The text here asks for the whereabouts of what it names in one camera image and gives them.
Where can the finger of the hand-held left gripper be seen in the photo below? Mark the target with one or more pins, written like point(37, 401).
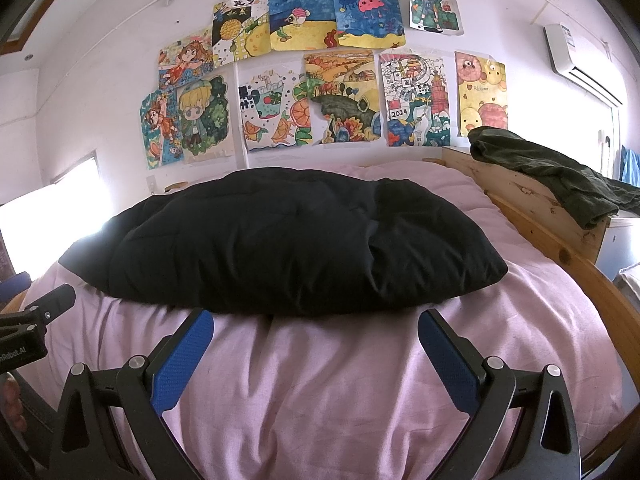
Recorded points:
point(12, 287)
point(50, 305)

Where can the bright window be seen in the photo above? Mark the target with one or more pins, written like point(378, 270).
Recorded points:
point(55, 215)

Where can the wooden bed frame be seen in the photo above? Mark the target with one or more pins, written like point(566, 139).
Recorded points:
point(530, 195)

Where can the dark green garment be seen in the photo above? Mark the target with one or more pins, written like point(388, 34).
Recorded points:
point(560, 175)

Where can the group of colourful paper drawings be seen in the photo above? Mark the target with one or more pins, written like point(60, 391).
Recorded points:
point(320, 75)

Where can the white air conditioner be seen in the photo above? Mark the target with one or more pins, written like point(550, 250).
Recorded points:
point(580, 60)

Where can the blue hanging cloth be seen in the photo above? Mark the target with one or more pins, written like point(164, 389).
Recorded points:
point(631, 165)

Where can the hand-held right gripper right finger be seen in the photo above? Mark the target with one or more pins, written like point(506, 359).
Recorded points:
point(447, 360)

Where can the pink bed sheet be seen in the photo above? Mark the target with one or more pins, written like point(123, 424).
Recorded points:
point(325, 385)

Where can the black padded jacket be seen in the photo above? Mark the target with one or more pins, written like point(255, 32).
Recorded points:
point(280, 245)

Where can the white cabinet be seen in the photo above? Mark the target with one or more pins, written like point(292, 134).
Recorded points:
point(620, 245)

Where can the white wall conduit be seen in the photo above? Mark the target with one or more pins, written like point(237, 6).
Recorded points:
point(245, 158)

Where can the white wall socket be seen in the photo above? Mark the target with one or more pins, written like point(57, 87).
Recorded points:
point(151, 186)

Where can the person's left hand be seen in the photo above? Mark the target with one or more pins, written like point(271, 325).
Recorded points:
point(10, 402)

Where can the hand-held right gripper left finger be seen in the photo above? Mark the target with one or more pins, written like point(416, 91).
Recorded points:
point(182, 360)

